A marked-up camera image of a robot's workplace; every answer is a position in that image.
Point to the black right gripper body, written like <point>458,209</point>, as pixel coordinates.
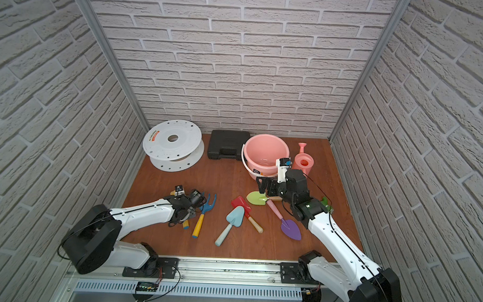
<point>286,196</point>

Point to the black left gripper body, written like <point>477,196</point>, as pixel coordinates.
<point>198,197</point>

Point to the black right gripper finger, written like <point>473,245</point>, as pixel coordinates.
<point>272,187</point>
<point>262,183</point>

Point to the blue rake yellow handle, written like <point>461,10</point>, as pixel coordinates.
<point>211,201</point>

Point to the pink plastic bucket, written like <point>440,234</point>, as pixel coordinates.
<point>260,153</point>

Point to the pink watering can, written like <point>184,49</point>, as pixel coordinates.
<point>302,160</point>

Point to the red shovel wooden handle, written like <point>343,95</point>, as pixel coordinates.
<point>240,201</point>

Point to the light blue trowel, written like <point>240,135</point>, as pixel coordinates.
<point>234,219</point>

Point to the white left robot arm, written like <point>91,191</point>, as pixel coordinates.
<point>96,240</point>

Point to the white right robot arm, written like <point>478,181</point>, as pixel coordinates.
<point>356,278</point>

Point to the black plastic tool case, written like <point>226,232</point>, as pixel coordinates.
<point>227,144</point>

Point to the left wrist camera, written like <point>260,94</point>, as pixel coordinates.
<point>179,190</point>

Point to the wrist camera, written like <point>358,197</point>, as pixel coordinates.
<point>283,165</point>
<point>179,190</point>

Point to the green trowel wooden handle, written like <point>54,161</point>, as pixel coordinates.
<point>260,199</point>

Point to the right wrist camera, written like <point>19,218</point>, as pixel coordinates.
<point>283,165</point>

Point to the green hose connector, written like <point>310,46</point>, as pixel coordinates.
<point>326,204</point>

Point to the purple trowel pink handle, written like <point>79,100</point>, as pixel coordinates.
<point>288,227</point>

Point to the white cable spool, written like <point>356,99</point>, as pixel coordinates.
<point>174,145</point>

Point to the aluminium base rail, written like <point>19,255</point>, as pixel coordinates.
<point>212,278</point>

